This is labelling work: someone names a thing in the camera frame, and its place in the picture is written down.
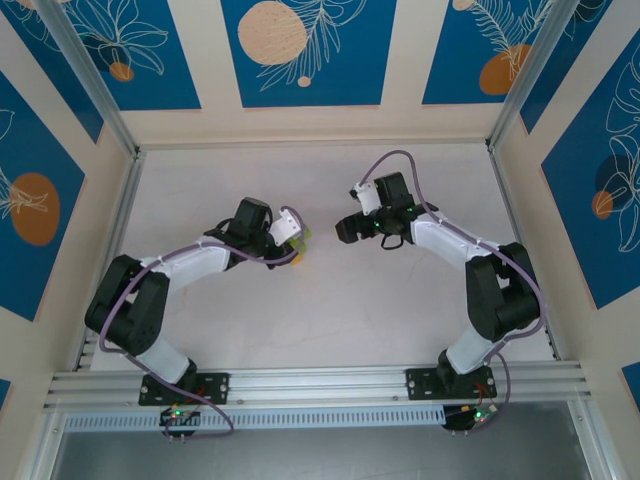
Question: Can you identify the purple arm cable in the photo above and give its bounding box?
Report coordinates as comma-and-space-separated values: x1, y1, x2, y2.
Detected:
357, 149, 547, 416
98, 205, 306, 441

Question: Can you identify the wide aluminium mounting rail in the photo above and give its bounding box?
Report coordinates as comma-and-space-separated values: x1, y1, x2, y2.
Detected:
42, 362, 594, 414

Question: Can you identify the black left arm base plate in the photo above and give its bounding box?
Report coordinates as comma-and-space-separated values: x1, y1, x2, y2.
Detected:
138, 372, 231, 406

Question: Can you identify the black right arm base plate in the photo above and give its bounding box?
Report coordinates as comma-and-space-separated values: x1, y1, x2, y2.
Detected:
405, 367, 496, 401

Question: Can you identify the aluminium frame post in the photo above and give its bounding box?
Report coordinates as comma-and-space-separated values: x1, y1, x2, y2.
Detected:
567, 399, 619, 480
14, 412, 59, 480
485, 0, 576, 151
34, 0, 141, 159

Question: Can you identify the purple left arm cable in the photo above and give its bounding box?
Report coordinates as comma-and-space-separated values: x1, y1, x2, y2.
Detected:
98, 205, 306, 441

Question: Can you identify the grey slotted cable duct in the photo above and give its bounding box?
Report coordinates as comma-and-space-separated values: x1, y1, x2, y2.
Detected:
64, 403, 446, 431

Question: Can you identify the circuit board with green LED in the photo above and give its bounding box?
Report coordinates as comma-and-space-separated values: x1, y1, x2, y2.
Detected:
158, 405, 204, 441
442, 403, 500, 435

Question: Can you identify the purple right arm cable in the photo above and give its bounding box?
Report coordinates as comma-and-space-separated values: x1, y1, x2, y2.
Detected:
357, 149, 547, 416

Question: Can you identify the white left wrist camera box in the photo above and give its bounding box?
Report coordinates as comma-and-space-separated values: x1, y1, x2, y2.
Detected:
272, 207, 305, 245

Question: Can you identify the grey metal sheet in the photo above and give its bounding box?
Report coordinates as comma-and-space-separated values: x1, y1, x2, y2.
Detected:
49, 399, 591, 480

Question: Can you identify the blue floral wall panel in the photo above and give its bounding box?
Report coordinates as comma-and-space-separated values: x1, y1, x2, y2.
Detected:
0, 69, 87, 324
0, 9, 105, 145
221, 0, 387, 109
519, 0, 619, 135
58, 0, 202, 112
421, 0, 546, 106
541, 44, 640, 312

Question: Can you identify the aluminium table side rail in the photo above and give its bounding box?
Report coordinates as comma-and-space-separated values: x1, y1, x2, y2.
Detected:
72, 149, 149, 374
487, 147, 564, 364

